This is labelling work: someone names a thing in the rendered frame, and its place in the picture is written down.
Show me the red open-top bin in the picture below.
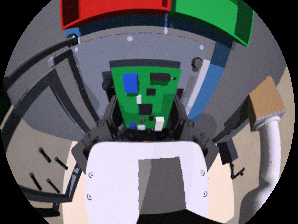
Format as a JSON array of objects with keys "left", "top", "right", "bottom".
[{"left": 60, "top": 0, "right": 171, "bottom": 30}]

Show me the green circuit board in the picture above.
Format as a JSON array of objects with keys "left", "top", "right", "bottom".
[{"left": 111, "top": 66, "right": 181, "bottom": 131}]

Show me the green bin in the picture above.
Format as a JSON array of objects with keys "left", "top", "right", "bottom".
[{"left": 167, "top": 0, "right": 254, "bottom": 47}]

